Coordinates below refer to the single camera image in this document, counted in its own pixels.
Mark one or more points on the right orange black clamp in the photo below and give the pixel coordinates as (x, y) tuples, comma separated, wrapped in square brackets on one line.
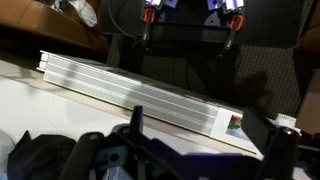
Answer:
[(235, 26)]

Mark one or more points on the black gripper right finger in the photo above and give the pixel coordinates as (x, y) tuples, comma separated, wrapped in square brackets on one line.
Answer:
[(278, 144)]

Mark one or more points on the colourful sticker label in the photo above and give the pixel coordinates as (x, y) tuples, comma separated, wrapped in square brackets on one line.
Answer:
[(235, 135)]

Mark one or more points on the white crumpled plastic bag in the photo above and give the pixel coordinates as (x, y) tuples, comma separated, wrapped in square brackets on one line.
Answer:
[(84, 10)]

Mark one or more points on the orange black clamp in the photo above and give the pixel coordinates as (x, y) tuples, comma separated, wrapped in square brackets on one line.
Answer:
[(148, 18), (235, 26)]

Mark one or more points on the left orange black clamp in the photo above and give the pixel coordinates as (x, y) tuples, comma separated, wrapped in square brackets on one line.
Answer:
[(148, 18)]

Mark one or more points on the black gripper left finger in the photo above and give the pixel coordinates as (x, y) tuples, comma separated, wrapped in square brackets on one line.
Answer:
[(97, 154)]

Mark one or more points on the brown cardboard box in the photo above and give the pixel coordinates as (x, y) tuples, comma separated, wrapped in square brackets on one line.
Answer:
[(37, 18)]

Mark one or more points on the black cloth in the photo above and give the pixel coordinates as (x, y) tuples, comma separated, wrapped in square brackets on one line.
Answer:
[(40, 158)]

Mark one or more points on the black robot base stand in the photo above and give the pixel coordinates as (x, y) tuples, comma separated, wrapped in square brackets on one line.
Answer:
[(271, 23)]

